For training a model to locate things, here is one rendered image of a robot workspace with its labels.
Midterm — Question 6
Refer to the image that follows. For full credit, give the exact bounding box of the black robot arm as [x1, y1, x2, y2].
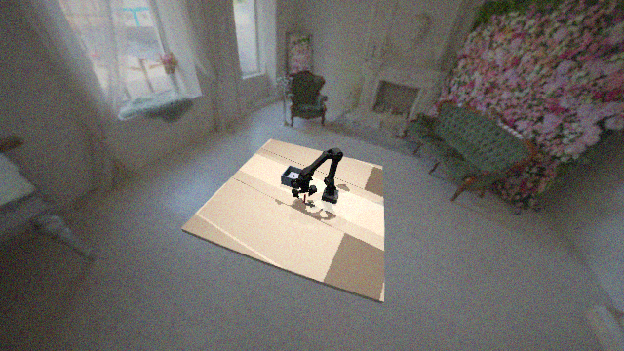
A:
[291, 147, 343, 196]

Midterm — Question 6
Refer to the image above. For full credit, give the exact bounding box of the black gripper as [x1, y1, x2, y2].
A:
[292, 184, 317, 199]

